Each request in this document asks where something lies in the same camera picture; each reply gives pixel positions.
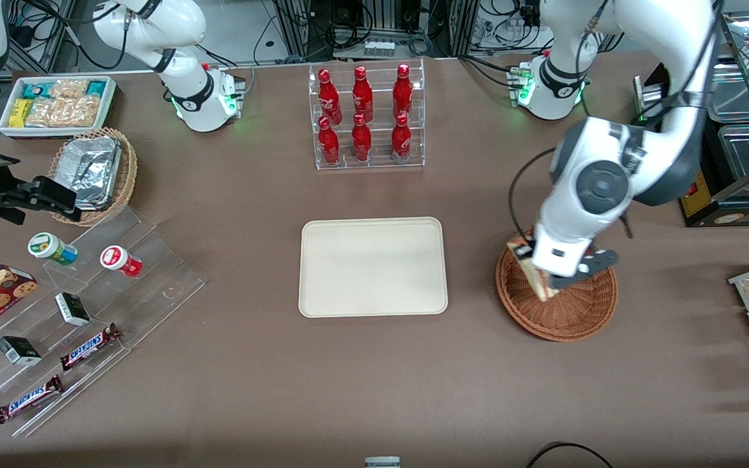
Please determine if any triangular sandwich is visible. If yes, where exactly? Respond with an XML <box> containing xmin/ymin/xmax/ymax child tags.
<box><xmin>506</xmin><ymin>237</ymin><xmax>561</xmax><ymax>303</ymax></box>

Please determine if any round brown wicker basket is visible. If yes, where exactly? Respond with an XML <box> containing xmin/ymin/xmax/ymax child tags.
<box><xmin>495</xmin><ymin>225</ymin><xmax>619</xmax><ymax>343</ymax></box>

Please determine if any tan wicker basket with foil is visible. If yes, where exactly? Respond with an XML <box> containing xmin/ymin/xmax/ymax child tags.
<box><xmin>48</xmin><ymin>127</ymin><xmax>138</xmax><ymax>227</ymax></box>

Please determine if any beige rectangular tray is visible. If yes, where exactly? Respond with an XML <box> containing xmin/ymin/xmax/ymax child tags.
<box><xmin>298</xmin><ymin>216</ymin><xmax>449</xmax><ymax>319</ymax></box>

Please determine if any steel tray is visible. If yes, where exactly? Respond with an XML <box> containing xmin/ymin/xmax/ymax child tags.
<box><xmin>706</xmin><ymin>65</ymin><xmax>749</xmax><ymax>122</ymax></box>

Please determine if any silver foil container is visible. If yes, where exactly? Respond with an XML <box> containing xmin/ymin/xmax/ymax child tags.
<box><xmin>70</xmin><ymin>136</ymin><xmax>123</xmax><ymax>210</ymax></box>

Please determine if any green lidded cup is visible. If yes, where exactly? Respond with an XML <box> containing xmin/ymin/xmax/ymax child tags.
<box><xmin>28</xmin><ymin>232</ymin><xmax>79</xmax><ymax>267</ymax></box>

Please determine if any white rectangular snack tub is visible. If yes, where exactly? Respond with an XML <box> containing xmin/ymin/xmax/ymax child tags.
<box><xmin>0</xmin><ymin>75</ymin><xmax>118</xmax><ymax>139</ymax></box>

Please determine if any yellow snack packet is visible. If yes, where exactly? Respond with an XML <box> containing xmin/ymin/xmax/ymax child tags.
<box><xmin>9</xmin><ymin>99</ymin><xmax>34</xmax><ymax>129</ymax></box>

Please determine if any large rice cracker bag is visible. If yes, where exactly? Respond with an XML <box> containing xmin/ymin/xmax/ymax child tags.
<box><xmin>23</xmin><ymin>96</ymin><xmax>100</xmax><ymax>128</ymax></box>

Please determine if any red lidded cup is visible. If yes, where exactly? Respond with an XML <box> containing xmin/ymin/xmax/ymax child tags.
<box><xmin>100</xmin><ymin>245</ymin><xmax>143</xmax><ymax>278</ymax></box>

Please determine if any small rice cracker bag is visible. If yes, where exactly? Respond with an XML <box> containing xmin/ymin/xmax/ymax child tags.
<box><xmin>49</xmin><ymin>78</ymin><xmax>90</xmax><ymax>99</ymax></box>

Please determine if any small black box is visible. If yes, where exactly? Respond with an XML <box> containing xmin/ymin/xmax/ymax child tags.
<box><xmin>0</xmin><ymin>335</ymin><xmax>42</xmax><ymax>366</ymax></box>
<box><xmin>55</xmin><ymin>292</ymin><xmax>92</xmax><ymax>327</ymax></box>

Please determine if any clear acrylic step display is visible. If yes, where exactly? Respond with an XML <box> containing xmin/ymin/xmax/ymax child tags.
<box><xmin>0</xmin><ymin>205</ymin><xmax>207</xmax><ymax>437</ymax></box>

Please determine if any black food warmer machine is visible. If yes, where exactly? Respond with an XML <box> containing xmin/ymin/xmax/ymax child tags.
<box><xmin>633</xmin><ymin>10</ymin><xmax>749</xmax><ymax>228</ymax></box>

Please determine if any Snickers chocolate bar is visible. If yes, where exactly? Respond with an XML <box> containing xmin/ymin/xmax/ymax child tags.
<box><xmin>59</xmin><ymin>323</ymin><xmax>122</xmax><ymax>372</ymax></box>
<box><xmin>0</xmin><ymin>375</ymin><xmax>64</xmax><ymax>424</ymax></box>

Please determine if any red soda bottle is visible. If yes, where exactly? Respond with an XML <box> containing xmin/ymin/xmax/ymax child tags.
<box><xmin>393</xmin><ymin>63</ymin><xmax>414</xmax><ymax>120</ymax></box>
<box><xmin>318</xmin><ymin>68</ymin><xmax>343</xmax><ymax>125</ymax></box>
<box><xmin>318</xmin><ymin>116</ymin><xmax>341</xmax><ymax>165</ymax></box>
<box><xmin>352</xmin><ymin>65</ymin><xmax>374</xmax><ymax>124</ymax></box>
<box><xmin>391</xmin><ymin>112</ymin><xmax>412</xmax><ymax>161</ymax></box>
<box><xmin>351</xmin><ymin>112</ymin><xmax>373</xmax><ymax>162</ymax></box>

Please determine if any clear acrylic bottle rack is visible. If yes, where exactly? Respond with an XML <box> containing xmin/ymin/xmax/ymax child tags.
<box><xmin>308</xmin><ymin>57</ymin><xmax>426</xmax><ymax>171</ymax></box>

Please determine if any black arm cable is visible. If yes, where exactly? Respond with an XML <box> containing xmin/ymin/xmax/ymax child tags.
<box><xmin>508</xmin><ymin>148</ymin><xmax>558</xmax><ymax>242</ymax></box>

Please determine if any black floor cable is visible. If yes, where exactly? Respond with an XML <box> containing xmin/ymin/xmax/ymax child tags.
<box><xmin>525</xmin><ymin>442</ymin><xmax>614</xmax><ymax>468</ymax></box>

